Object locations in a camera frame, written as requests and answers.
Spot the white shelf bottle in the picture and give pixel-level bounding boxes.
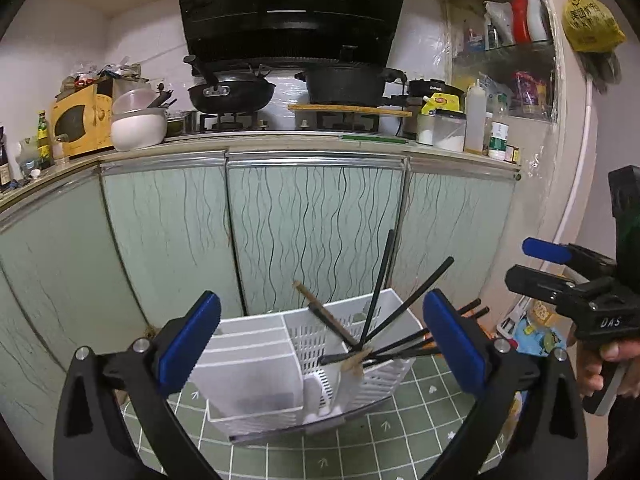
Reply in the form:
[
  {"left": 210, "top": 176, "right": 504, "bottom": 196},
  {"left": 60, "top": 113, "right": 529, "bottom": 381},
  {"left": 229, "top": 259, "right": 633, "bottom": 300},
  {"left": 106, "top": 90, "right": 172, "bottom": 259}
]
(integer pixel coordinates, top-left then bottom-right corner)
[{"left": 527, "top": 0, "right": 548, "bottom": 43}]

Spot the purple snack packet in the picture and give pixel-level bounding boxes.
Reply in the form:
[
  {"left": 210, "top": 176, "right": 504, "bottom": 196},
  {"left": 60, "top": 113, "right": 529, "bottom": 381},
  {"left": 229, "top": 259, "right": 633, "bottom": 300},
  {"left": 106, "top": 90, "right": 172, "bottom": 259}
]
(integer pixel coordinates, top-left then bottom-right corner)
[{"left": 511, "top": 71, "right": 548, "bottom": 116}]

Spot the wooden board under pot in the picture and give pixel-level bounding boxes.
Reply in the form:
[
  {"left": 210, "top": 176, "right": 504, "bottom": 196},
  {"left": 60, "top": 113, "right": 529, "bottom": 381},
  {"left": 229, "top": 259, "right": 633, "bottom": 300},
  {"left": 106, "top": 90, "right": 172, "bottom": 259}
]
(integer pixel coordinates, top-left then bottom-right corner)
[{"left": 287, "top": 103, "right": 415, "bottom": 118}]

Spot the white pipe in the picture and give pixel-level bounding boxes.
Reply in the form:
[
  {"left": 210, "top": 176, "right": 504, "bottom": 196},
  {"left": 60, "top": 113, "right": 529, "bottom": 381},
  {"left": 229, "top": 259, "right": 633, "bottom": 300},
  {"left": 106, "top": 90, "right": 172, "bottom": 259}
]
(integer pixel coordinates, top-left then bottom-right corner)
[{"left": 555, "top": 77, "right": 596, "bottom": 246}]

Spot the white bowl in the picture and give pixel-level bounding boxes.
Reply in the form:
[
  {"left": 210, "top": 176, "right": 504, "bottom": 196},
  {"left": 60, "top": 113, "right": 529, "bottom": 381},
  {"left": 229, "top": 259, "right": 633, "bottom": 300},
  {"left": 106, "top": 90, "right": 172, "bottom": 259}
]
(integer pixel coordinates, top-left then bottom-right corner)
[{"left": 110, "top": 110, "right": 168, "bottom": 153}]

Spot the person's right hand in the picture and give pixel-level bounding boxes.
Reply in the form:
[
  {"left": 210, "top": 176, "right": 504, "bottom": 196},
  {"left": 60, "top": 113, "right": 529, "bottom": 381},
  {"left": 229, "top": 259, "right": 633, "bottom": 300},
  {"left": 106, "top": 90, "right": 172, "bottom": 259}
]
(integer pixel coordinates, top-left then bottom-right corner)
[{"left": 574, "top": 342, "right": 640, "bottom": 397}]

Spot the black kitchen appliance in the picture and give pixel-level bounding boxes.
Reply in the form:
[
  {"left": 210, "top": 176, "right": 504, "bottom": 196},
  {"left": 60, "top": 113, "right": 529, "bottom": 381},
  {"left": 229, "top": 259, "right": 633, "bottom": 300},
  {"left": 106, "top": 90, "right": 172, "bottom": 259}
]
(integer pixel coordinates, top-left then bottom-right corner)
[{"left": 405, "top": 78, "right": 466, "bottom": 141}]

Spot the yellow plastic bag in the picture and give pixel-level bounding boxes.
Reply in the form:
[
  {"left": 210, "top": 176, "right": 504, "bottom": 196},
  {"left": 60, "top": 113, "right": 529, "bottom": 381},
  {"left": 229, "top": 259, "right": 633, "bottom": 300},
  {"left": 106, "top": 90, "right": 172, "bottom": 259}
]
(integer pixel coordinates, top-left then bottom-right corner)
[{"left": 561, "top": 0, "right": 627, "bottom": 53}]

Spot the green glass bottle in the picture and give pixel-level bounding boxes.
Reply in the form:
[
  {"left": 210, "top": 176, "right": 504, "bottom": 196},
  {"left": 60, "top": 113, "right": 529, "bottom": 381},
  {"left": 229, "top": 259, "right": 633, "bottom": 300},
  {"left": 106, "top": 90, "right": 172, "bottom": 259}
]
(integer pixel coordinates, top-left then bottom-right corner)
[{"left": 36, "top": 110, "right": 53, "bottom": 170}]

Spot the clear container on bowl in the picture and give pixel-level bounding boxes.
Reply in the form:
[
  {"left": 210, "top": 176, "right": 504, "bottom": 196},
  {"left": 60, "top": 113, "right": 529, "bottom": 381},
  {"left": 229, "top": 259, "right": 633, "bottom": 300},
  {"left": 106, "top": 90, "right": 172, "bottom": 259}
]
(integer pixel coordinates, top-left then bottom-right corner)
[{"left": 111, "top": 87, "right": 158, "bottom": 115}]

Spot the gas stove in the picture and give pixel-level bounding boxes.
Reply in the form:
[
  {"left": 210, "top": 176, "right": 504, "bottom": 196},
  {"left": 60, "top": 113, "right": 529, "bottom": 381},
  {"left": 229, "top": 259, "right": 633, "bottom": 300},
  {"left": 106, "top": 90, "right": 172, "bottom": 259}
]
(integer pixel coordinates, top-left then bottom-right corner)
[{"left": 167, "top": 110, "right": 408, "bottom": 136}]

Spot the clear container white powder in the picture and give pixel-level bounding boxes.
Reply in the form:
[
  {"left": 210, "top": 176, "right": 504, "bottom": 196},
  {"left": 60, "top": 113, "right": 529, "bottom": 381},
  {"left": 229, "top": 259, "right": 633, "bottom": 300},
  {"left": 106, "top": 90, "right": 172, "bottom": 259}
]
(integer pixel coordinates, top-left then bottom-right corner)
[{"left": 432, "top": 110, "right": 468, "bottom": 153}]

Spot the white plastic utensil holder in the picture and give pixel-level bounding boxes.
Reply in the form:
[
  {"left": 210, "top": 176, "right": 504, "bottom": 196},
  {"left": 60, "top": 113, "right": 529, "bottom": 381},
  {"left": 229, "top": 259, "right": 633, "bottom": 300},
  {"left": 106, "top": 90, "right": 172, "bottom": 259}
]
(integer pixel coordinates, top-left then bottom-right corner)
[{"left": 189, "top": 287, "right": 426, "bottom": 443}]

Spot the black cooking pot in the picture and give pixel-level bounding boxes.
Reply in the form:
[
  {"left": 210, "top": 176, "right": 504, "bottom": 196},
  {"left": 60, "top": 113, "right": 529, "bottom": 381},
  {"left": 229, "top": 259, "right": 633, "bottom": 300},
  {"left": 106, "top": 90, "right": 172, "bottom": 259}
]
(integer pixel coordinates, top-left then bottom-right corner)
[{"left": 295, "top": 45, "right": 407, "bottom": 108}]

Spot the red bottle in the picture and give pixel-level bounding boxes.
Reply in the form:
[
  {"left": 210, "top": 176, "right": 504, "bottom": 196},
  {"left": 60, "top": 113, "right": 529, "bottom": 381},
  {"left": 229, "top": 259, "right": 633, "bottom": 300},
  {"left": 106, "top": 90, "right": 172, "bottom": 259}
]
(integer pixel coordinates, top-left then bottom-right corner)
[{"left": 511, "top": 0, "right": 532, "bottom": 45}]

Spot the green-label plastic bottle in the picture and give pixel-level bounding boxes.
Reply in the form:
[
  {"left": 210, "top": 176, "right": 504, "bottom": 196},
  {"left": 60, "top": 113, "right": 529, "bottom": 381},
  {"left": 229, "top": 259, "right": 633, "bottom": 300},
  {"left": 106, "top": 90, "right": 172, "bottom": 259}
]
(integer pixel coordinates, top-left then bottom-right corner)
[{"left": 487, "top": 95, "right": 511, "bottom": 161}]

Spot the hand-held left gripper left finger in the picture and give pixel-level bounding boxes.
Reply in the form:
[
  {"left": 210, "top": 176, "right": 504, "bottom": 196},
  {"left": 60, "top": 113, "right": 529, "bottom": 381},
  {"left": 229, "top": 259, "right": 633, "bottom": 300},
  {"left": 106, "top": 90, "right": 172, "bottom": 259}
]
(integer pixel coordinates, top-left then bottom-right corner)
[{"left": 52, "top": 290, "right": 226, "bottom": 480}]

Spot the black frying pan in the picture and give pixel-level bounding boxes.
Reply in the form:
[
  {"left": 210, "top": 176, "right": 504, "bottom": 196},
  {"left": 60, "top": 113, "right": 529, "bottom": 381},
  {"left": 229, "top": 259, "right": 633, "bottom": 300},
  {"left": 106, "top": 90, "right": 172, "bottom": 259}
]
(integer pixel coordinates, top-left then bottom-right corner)
[{"left": 182, "top": 54, "right": 277, "bottom": 114}]

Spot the yellow countertop box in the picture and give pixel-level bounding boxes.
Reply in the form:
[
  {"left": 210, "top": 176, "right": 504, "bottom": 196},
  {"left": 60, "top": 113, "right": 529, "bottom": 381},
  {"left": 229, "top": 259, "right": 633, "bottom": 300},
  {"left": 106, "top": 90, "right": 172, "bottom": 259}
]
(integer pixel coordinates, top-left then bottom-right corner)
[{"left": 49, "top": 82, "right": 117, "bottom": 158}]

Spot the green checked tablecloth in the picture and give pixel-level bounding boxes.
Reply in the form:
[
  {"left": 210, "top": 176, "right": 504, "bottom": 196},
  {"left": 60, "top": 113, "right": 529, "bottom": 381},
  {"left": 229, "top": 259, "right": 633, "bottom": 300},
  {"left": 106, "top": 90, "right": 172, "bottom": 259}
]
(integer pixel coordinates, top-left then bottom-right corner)
[{"left": 120, "top": 345, "right": 521, "bottom": 480}]

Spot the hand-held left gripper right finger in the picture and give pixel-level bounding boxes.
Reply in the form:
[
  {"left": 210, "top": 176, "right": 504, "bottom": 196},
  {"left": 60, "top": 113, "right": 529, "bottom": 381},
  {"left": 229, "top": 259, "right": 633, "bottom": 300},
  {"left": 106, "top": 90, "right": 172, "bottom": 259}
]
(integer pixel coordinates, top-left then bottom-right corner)
[{"left": 420, "top": 289, "right": 588, "bottom": 480}]

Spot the white squeeze bottle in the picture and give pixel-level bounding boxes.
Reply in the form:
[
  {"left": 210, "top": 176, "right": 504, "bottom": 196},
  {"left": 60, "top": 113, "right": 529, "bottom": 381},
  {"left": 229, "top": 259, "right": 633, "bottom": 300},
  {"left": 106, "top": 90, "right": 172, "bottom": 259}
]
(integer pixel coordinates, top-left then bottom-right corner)
[{"left": 464, "top": 79, "right": 488, "bottom": 155}]

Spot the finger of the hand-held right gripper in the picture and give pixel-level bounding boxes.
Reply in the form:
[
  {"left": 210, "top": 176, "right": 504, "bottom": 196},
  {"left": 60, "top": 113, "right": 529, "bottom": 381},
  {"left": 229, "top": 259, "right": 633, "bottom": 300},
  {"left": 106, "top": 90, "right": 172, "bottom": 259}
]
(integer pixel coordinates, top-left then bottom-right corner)
[
  {"left": 521, "top": 237, "right": 617, "bottom": 275},
  {"left": 504, "top": 265, "right": 601, "bottom": 313}
]

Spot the black range hood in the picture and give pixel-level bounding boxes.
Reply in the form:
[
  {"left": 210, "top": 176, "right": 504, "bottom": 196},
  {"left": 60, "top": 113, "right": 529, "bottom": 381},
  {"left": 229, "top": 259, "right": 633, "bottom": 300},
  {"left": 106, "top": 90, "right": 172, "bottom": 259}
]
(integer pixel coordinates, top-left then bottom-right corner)
[{"left": 174, "top": 0, "right": 413, "bottom": 68}]

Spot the yellow packet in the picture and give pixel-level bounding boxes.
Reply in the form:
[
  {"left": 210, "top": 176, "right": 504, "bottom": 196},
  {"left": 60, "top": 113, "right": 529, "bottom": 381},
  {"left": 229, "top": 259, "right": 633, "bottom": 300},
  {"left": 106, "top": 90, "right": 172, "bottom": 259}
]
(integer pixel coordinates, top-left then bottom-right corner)
[{"left": 422, "top": 95, "right": 463, "bottom": 113}]

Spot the wooden chopstick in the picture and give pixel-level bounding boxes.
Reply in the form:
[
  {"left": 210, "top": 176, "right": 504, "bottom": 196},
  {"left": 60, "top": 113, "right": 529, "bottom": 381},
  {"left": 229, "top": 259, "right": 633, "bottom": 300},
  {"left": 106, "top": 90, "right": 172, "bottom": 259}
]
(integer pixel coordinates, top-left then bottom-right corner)
[
  {"left": 341, "top": 347, "right": 374, "bottom": 380},
  {"left": 293, "top": 281, "right": 373, "bottom": 354}
]

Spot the green wavy-line cabinet door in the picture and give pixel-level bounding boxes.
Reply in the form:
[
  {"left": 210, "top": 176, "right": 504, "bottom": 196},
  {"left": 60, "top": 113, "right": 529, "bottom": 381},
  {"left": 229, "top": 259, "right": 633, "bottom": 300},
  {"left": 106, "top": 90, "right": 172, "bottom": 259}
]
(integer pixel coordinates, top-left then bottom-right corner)
[
  {"left": 390, "top": 160, "right": 518, "bottom": 321},
  {"left": 100, "top": 157, "right": 246, "bottom": 331},
  {"left": 226, "top": 157, "right": 408, "bottom": 316},
  {"left": 0, "top": 165, "right": 151, "bottom": 376}
]

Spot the yellow-lid plastic jar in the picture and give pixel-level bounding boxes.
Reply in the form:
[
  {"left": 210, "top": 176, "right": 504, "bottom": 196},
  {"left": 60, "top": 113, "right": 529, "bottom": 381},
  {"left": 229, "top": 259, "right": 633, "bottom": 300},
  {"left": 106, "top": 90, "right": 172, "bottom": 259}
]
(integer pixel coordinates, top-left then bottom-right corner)
[{"left": 530, "top": 300, "right": 558, "bottom": 326}]

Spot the black chopstick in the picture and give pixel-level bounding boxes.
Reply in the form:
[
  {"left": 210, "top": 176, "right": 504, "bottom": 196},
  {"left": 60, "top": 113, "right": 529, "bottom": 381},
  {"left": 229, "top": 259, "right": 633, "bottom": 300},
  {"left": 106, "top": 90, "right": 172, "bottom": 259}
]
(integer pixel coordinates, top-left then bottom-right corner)
[
  {"left": 318, "top": 347, "right": 441, "bottom": 367},
  {"left": 372, "top": 299, "right": 482, "bottom": 358},
  {"left": 367, "top": 257, "right": 455, "bottom": 345},
  {"left": 359, "top": 229, "right": 397, "bottom": 350},
  {"left": 370, "top": 306, "right": 491, "bottom": 361}
]

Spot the dark sauce bottle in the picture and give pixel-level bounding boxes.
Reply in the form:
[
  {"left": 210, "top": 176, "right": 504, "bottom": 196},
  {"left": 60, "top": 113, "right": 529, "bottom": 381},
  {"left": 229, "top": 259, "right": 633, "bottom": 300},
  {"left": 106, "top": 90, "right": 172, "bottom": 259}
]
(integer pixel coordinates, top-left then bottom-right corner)
[{"left": 0, "top": 127, "right": 12, "bottom": 188}]

